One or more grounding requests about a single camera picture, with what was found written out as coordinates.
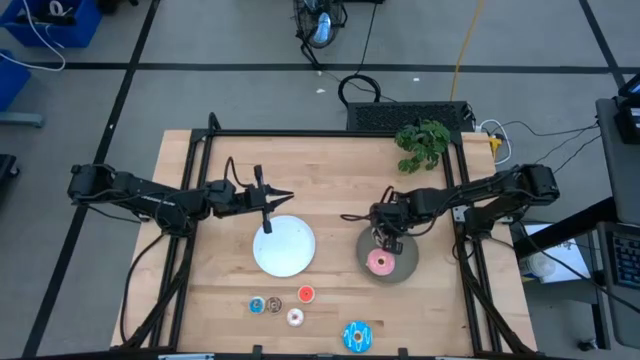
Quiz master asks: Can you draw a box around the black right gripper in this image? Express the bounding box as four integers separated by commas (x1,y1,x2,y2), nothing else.
370,192,409,255

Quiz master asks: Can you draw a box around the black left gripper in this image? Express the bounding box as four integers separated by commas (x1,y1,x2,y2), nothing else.
234,164,296,236

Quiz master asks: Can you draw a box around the large pink frosted donut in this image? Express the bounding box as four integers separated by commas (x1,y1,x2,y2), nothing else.
366,248,397,278

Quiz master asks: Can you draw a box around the large blue donut white zigzag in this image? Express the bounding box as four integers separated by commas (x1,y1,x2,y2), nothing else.
341,320,374,354

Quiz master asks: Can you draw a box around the grey round plate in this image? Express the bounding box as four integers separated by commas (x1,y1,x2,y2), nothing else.
355,227,420,286

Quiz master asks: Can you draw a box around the white round plate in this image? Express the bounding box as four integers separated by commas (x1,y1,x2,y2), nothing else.
252,214,317,279

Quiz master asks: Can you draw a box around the green leafy plant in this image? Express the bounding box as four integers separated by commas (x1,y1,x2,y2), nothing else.
393,118,452,175

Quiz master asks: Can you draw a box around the black mesh computer tower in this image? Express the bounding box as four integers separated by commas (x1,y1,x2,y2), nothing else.
345,101,475,134

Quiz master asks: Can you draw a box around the black floor fan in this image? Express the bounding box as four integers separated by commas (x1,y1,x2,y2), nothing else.
292,0,349,70

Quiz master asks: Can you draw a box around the white paper sheet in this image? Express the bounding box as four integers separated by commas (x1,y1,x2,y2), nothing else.
519,222,594,285

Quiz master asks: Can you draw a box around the black keyboard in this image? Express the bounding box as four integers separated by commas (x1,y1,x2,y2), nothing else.
610,230,640,292

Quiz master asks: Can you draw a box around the blue plastic bin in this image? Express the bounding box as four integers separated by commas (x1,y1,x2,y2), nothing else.
0,49,32,114
0,0,104,49

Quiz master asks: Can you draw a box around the black coiled floor cable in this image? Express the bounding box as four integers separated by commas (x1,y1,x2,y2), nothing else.
337,0,384,108

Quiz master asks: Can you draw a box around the white cable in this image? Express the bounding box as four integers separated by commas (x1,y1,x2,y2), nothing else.
0,0,68,72
474,118,514,167

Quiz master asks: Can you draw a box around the yellow hanging cable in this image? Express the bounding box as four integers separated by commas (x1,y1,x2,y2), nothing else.
448,0,486,103

